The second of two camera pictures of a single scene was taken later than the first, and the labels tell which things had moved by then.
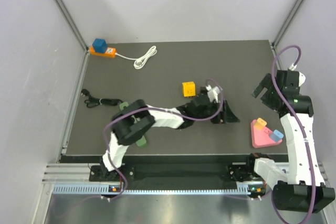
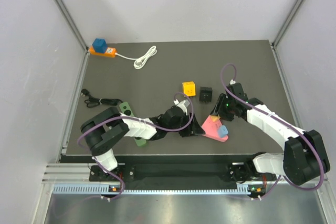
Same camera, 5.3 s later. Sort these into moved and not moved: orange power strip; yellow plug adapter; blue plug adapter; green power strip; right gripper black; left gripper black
Moved: right gripper black; left gripper black
Not moved: orange power strip; blue plug adapter; green power strip; yellow plug adapter
